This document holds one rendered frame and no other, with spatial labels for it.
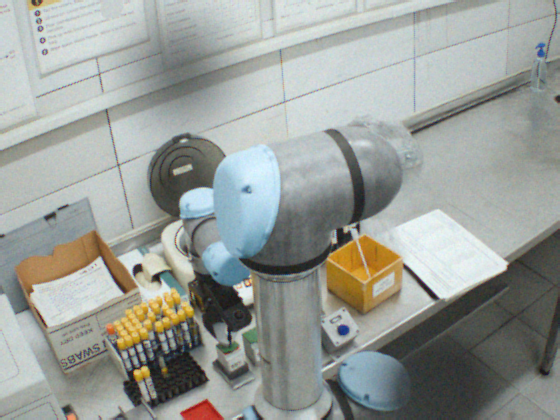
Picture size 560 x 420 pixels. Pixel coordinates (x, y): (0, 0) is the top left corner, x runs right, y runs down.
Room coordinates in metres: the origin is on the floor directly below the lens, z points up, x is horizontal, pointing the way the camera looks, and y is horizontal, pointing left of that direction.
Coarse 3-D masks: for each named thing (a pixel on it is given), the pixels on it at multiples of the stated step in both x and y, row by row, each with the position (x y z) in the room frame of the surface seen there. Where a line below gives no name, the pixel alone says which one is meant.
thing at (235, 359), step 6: (216, 348) 1.00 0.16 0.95; (240, 348) 1.00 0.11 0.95; (222, 354) 0.98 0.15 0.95; (228, 354) 0.98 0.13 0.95; (234, 354) 0.99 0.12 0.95; (240, 354) 0.98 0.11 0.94; (222, 360) 0.99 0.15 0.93; (228, 360) 0.97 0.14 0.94; (234, 360) 0.98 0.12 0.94; (240, 360) 0.98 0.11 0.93; (228, 366) 0.97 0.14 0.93; (234, 366) 0.97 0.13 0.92; (240, 366) 0.98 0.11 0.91
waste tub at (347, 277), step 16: (352, 240) 1.30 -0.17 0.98; (368, 240) 1.31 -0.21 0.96; (336, 256) 1.26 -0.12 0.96; (352, 256) 1.29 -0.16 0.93; (368, 256) 1.31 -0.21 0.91; (384, 256) 1.26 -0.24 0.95; (400, 256) 1.22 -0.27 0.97; (336, 272) 1.21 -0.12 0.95; (352, 272) 1.29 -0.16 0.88; (384, 272) 1.18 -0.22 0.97; (400, 272) 1.21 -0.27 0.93; (336, 288) 1.21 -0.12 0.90; (352, 288) 1.17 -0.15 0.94; (368, 288) 1.15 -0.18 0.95; (384, 288) 1.18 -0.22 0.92; (400, 288) 1.21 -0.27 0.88; (352, 304) 1.17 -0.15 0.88; (368, 304) 1.15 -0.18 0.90
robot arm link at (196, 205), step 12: (192, 192) 1.02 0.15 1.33; (204, 192) 1.02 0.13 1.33; (180, 204) 1.00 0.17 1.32; (192, 204) 0.98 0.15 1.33; (204, 204) 0.98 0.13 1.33; (180, 216) 1.00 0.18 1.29; (192, 216) 0.97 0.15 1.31; (204, 216) 0.97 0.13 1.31; (192, 228) 0.96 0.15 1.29; (192, 252) 0.98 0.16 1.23
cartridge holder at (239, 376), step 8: (216, 360) 1.00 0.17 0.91; (216, 368) 1.01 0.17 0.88; (224, 368) 0.98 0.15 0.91; (240, 368) 0.98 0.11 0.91; (224, 376) 0.98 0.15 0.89; (232, 376) 0.96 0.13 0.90; (240, 376) 0.97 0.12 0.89; (248, 376) 0.97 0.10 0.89; (232, 384) 0.95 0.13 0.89; (240, 384) 0.95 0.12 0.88
